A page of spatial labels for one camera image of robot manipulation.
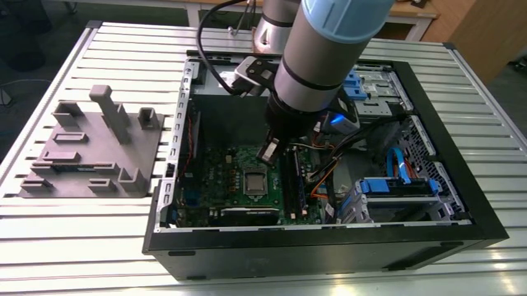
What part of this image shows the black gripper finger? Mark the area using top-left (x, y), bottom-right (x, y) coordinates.
top-left (255, 138), bottom-right (286, 165)

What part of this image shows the silver CPU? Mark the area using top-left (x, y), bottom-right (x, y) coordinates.
top-left (247, 173), bottom-right (268, 191)

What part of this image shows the metal socket cover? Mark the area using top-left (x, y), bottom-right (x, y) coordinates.
top-left (242, 165), bottom-right (272, 199)

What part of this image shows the black RAM slot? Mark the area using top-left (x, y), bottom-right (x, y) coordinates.
top-left (290, 147), bottom-right (304, 216)
top-left (279, 148), bottom-right (294, 217)
top-left (294, 147), bottom-right (310, 216)
top-left (283, 147), bottom-right (298, 217)

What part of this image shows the green motherboard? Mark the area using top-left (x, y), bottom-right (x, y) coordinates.
top-left (176, 135), bottom-right (327, 228)

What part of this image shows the grey power supply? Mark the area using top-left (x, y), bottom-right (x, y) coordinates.
top-left (191, 66), bottom-right (274, 140)

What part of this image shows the blue plastic drive carrier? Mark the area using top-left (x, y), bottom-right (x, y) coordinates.
top-left (343, 68), bottom-right (368, 101)

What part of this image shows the black graphics card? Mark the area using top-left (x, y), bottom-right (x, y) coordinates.
top-left (208, 207), bottom-right (280, 226)

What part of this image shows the metal drive cage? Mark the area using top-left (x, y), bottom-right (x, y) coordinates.
top-left (328, 63), bottom-right (415, 133)

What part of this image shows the hard disk in blue carrier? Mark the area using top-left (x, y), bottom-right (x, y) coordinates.
top-left (356, 178), bottom-right (441, 198)

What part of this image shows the black PC case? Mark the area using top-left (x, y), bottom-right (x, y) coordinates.
top-left (142, 49), bottom-right (511, 282)

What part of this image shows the metal disk bay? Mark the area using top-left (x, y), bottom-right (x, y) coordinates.
top-left (336, 177), bottom-right (470, 225)

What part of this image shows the grey parts rack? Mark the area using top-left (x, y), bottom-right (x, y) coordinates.
top-left (16, 84), bottom-right (167, 199)

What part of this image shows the wooden desk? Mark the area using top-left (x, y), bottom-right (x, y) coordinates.
top-left (386, 0), bottom-right (441, 43)

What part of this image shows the dark RAM stick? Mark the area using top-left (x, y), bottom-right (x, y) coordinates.
top-left (51, 165), bottom-right (99, 173)

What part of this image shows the wooden cabinet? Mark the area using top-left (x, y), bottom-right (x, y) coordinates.
top-left (423, 0), bottom-right (527, 84)

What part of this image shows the orange wire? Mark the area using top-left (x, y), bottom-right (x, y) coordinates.
top-left (308, 168), bottom-right (331, 200)

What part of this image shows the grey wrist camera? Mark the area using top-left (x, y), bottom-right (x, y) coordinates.
top-left (234, 56), bottom-right (276, 97)

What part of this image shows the black cable bundle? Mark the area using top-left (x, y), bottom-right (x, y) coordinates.
top-left (308, 113), bottom-right (413, 183)

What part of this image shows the blue wire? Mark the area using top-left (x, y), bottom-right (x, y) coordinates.
top-left (386, 147), bottom-right (414, 185)

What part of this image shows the cable with silver plug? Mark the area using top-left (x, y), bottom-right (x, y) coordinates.
top-left (226, 0), bottom-right (252, 38)

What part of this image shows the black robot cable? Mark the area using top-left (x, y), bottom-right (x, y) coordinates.
top-left (196, 0), bottom-right (251, 97)

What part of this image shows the red wire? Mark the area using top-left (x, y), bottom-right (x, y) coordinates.
top-left (399, 158), bottom-right (418, 183)

